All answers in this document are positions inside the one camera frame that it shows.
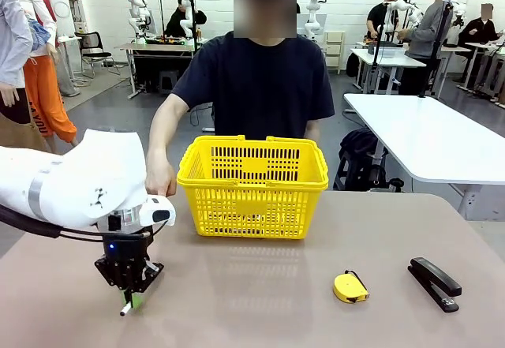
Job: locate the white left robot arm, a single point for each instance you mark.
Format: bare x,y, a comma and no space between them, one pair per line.
79,174

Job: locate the black office chair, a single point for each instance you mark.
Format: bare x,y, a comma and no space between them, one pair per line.
88,42

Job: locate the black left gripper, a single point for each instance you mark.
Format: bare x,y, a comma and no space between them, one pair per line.
128,253

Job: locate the mannequin in orange trousers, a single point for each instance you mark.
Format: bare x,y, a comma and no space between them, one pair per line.
43,95

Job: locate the black stapler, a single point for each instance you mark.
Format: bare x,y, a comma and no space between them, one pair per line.
434,283

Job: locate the yellow plastic shopping basket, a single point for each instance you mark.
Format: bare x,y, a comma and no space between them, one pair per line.
252,208

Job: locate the mannequin in striped shirt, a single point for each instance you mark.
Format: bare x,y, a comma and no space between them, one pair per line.
13,40

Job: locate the person in grey sweater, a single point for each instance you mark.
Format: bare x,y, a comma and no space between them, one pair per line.
426,32

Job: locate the person in black t-shirt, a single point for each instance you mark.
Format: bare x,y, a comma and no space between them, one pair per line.
375,20

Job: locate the white marker black cap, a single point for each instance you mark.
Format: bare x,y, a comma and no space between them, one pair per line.
125,310

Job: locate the white drawer cabinet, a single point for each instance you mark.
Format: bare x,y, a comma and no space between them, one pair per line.
335,48

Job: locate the person's right forearm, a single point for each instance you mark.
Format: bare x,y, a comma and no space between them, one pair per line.
158,143

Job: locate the person in navy t-shirt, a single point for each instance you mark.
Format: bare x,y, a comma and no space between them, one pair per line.
260,87

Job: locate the black camera stand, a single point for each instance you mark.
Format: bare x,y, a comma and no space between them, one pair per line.
378,48
438,48

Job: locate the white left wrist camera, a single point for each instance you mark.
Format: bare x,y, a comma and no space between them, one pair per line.
158,212

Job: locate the yellow tape measure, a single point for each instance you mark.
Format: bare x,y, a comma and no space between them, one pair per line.
347,287

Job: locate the person's right hand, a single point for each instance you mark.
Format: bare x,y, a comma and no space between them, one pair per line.
159,178

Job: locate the person's left forearm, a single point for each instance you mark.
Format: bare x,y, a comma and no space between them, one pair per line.
311,131

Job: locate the seated person in black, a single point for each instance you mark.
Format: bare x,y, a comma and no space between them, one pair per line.
479,30

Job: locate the large white table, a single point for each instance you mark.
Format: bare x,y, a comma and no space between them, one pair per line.
414,135

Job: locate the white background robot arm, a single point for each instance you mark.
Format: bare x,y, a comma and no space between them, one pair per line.
138,12
313,12

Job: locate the seated person black jacket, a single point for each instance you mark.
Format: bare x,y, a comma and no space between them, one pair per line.
175,20

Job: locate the white background desk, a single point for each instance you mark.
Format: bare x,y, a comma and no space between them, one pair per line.
394,58
158,46

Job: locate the black backpack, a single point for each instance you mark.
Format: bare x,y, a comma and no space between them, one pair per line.
359,150

